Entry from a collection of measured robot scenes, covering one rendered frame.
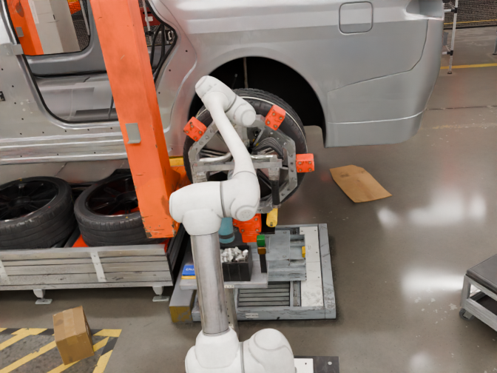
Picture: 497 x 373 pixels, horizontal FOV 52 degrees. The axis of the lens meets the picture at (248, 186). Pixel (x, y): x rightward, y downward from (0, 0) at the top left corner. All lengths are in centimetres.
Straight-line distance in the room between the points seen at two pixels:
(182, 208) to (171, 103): 128
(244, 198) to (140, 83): 87
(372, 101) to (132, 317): 184
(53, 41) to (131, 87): 494
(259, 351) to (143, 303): 142
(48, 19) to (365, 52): 513
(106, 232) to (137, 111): 92
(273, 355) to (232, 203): 56
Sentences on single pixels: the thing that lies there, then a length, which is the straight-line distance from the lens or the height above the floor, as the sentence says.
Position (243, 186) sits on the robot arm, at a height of 117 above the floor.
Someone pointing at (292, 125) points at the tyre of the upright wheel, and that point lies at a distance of 257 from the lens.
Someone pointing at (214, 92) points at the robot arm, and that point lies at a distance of 213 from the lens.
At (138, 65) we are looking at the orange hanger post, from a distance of 235.
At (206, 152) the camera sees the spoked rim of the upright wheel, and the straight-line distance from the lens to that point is 270.
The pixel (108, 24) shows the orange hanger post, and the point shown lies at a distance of 234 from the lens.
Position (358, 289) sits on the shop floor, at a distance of 309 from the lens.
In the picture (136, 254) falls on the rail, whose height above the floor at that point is 35.
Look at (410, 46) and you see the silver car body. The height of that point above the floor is 130.
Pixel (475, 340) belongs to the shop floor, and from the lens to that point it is 290.
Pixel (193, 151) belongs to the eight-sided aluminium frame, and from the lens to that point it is 257.
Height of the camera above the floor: 204
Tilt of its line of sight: 29 degrees down
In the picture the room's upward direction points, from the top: 6 degrees counter-clockwise
